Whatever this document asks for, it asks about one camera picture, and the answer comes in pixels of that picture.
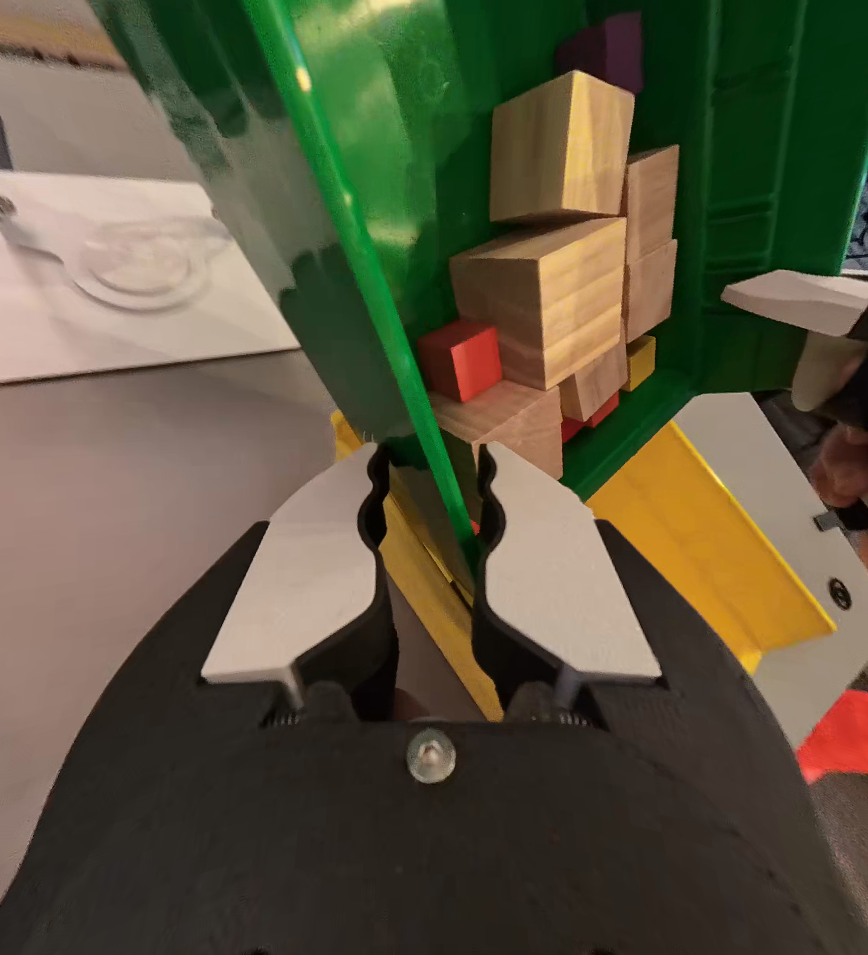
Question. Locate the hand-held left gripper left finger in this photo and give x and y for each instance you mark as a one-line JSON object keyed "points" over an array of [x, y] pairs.
{"points": [[299, 582]]}

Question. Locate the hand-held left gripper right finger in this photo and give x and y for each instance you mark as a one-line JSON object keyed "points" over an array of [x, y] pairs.
{"points": [[568, 589]]}

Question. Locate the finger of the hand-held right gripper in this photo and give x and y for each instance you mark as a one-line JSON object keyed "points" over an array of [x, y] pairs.
{"points": [[799, 298], [825, 373]]}

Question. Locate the yellow plastic box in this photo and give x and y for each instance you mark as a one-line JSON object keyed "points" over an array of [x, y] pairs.
{"points": [[687, 537]]}

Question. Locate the green plastic box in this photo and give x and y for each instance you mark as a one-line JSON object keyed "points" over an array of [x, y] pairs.
{"points": [[762, 149]]}

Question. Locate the pile of wooden cubes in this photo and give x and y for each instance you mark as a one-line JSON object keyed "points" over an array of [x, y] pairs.
{"points": [[553, 298]]}

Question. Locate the person's right hand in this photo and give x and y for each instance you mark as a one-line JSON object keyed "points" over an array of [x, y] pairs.
{"points": [[844, 470]]}

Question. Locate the black round grommet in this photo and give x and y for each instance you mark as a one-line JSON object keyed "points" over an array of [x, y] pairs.
{"points": [[840, 593]]}

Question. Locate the red flat patch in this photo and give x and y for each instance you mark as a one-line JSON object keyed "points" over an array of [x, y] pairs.
{"points": [[851, 735]]}

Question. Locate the clear plastic disc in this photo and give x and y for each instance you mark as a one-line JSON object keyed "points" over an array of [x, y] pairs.
{"points": [[143, 268]]}

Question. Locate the white flat board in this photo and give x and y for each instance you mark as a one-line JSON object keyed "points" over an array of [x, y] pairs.
{"points": [[16, 328]]}

